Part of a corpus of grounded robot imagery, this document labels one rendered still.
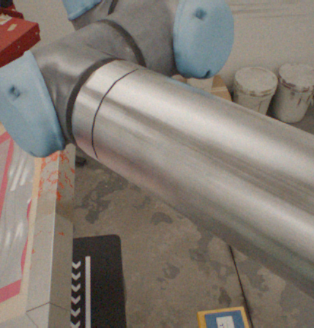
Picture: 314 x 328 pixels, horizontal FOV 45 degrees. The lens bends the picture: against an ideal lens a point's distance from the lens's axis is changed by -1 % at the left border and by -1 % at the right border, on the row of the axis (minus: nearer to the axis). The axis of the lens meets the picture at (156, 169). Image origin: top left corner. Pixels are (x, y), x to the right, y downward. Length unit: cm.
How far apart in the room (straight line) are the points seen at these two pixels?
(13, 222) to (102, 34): 41
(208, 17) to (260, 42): 268
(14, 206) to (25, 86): 42
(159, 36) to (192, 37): 3
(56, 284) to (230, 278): 181
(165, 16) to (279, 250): 23
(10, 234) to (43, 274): 17
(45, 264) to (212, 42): 32
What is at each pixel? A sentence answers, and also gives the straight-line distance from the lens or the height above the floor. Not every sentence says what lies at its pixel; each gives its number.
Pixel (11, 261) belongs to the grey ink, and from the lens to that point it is 61.
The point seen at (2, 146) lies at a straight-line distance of 85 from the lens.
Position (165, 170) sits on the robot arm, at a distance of 21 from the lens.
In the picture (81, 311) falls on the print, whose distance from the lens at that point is 112.
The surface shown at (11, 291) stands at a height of 147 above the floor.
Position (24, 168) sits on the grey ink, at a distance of 71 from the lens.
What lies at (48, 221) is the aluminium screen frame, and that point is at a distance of 53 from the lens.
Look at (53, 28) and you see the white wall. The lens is 277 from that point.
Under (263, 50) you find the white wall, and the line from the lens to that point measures 307.
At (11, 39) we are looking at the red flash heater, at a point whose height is 110.
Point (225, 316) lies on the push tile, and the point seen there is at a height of 97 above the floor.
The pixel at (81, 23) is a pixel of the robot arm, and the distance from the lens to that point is 44.
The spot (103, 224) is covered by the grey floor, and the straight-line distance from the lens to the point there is 240.
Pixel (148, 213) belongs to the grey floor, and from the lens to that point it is 243.
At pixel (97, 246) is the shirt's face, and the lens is 121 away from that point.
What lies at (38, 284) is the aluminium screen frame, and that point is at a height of 155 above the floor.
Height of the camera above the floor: 198
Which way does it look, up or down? 48 degrees down
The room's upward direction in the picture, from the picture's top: straight up
